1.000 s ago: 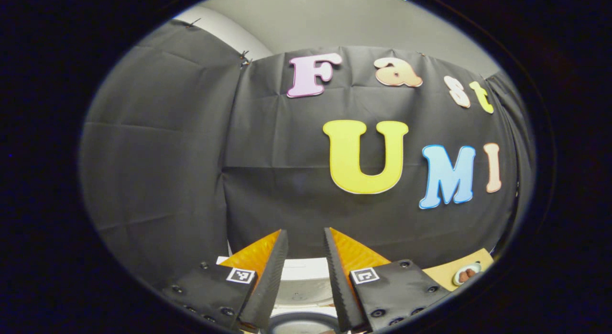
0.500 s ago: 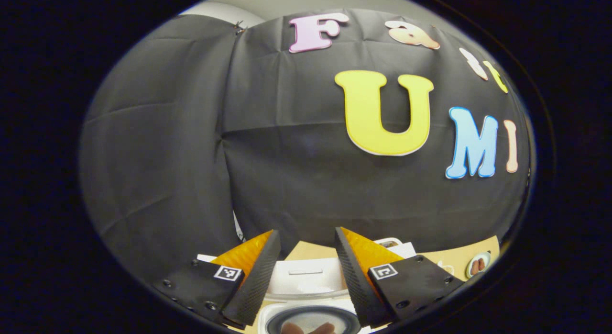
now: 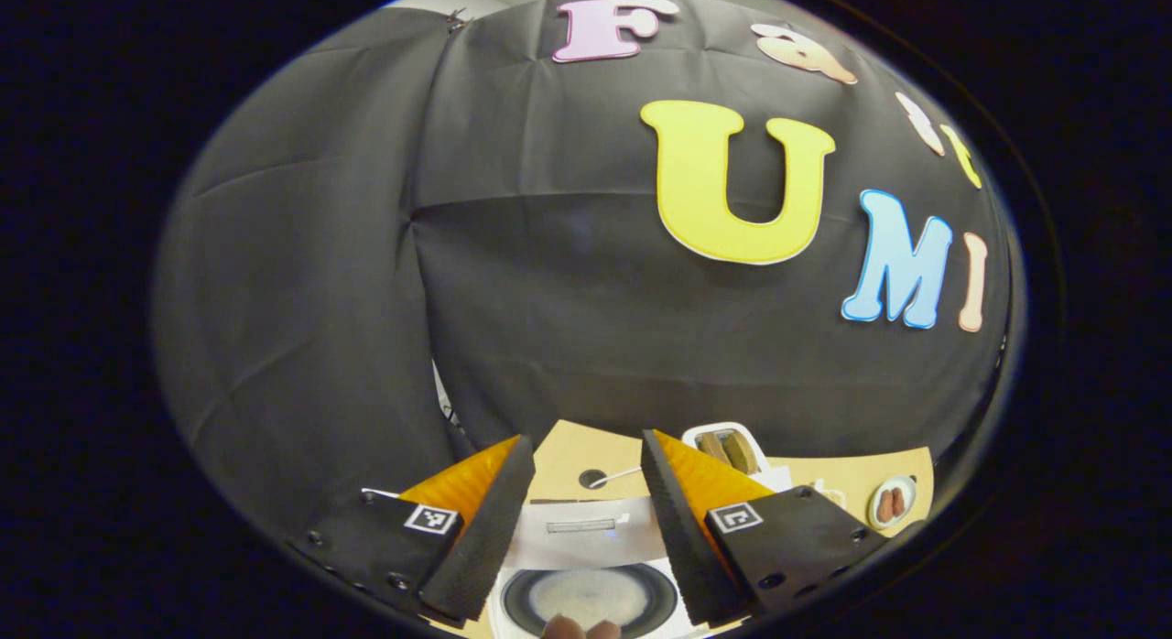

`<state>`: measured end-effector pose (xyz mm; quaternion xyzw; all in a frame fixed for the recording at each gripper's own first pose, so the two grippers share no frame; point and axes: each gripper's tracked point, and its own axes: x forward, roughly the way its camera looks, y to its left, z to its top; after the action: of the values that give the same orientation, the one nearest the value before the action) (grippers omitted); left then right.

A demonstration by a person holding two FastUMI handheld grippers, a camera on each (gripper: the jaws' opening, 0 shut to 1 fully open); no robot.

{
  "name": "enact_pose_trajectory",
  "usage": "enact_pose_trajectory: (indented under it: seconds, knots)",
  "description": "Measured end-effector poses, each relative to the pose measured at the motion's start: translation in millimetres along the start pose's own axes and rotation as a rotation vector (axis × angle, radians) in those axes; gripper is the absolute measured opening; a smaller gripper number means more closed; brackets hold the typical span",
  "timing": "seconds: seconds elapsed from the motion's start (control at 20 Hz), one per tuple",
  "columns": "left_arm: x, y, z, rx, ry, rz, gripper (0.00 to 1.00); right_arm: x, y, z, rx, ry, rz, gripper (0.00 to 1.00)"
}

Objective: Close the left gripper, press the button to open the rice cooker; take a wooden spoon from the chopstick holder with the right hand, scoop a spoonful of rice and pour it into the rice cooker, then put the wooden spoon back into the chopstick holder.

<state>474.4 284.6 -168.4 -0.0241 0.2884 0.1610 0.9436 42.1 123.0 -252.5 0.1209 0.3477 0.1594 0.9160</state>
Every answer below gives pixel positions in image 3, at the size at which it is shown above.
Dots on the white toaster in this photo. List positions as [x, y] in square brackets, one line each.
[696, 428]

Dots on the red sausage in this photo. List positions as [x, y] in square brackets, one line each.
[898, 502]
[884, 506]

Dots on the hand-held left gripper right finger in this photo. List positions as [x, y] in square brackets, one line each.
[682, 538]

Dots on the white rice cooker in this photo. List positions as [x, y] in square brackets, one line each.
[586, 538]

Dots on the black cloth clip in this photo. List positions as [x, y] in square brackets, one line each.
[455, 18]

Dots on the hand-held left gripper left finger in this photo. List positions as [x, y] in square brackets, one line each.
[485, 547]

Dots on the black backdrop cloth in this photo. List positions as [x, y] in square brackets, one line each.
[549, 300]

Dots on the brown bread slice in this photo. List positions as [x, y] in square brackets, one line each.
[714, 449]
[742, 451]

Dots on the black table grommet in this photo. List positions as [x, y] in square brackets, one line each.
[592, 479]

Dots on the pale green plate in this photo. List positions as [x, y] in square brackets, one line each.
[906, 515]

